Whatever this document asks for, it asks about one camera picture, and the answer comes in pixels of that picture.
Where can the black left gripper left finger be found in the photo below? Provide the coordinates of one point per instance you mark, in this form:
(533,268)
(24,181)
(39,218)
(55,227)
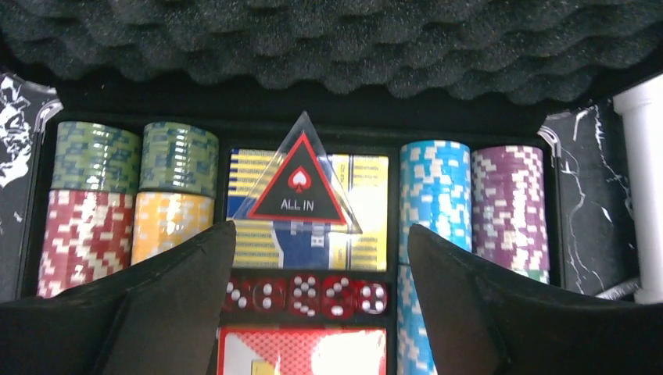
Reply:
(159,316)

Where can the black poker set case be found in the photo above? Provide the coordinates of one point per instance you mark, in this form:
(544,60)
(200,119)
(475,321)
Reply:
(370,71)

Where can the triangular all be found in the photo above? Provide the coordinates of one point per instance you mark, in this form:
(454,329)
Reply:
(298,189)

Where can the red playing card deck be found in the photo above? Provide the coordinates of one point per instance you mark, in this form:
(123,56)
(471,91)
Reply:
(300,351)

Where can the light blue poker chip stack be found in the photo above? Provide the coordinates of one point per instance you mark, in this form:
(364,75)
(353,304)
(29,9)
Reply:
(435,193)

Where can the olive green poker chip stack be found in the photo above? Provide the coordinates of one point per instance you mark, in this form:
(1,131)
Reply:
(179,157)
(96,157)

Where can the yellow poker chip stack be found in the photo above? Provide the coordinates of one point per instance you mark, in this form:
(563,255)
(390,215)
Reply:
(164,220)

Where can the blue yellow card deck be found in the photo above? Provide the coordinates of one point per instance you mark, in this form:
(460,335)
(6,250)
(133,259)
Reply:
(365,178)

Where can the purple poker chip stack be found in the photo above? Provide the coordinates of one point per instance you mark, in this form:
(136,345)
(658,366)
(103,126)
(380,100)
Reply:
(509,225)

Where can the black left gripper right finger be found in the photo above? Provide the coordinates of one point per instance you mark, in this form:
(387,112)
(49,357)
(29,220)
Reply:
(484,319)

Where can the white PVC pipe frame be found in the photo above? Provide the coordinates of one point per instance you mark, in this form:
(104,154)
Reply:
(640,108)

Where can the red poker chip stack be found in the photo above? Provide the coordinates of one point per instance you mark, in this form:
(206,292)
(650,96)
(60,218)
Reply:
(87,236)

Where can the red dice row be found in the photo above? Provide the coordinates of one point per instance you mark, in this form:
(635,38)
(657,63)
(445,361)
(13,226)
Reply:
(305,294)

